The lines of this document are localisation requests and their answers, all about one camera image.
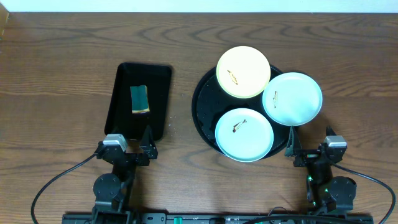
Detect light green plate right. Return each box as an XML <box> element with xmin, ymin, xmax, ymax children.
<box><xmin>262</xmin><ymin>72</ymin><xmax>323</xmax><ymax>126</ymax></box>

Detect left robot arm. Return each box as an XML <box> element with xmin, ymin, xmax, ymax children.
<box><xmin>93</xmin><ymin>126</ymin><xmax>158</xmax><ymax>214</ymax></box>

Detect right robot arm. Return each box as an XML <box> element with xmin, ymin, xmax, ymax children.
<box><xmin>285</xmin><ymin>126</ymin><xmax>357</xmax><ymax>217</ymax></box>

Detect light green plate front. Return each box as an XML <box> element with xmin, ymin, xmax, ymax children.
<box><xmin>215</xmin><ymin>108</ymin><xmax>274</xmax><ymax>162</ymax></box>

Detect black rectangular tray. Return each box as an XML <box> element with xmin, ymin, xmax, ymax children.
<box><xmin>104</xmin><ymin>62</ymin><xmax>172</xmax><ymax>141</ymax></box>

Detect light green plate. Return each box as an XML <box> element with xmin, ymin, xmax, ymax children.
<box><xmin>215</xmin><ymin>108</ymin><xmax>274</xmax><ymax>162</ymax></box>
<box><xmin>262</xmin><ymin>72</ymin><xmax>323</xmax><ymax>126</ymax></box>

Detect green yellow sponge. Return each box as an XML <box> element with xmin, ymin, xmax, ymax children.
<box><xmin>130</xmin><ymin>85</ymin><xmax>150</xmax><ymax>114</ymax></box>

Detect round black tray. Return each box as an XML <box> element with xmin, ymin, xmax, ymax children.
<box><xmin>192</xmin><ymin>67</ymin><xmax>290</xmax><ymax>159</ymax></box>

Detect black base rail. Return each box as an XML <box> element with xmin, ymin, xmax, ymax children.
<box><xmin>62</xmin><ymin>213</ymin><xmax>261</xmax><ymax>224</ymax></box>

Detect yellow plate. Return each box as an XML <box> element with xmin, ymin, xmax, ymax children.
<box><xmin>216</xmin><ymin>46</ymin><xmax>271</xmax><ymax>98</ymax></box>

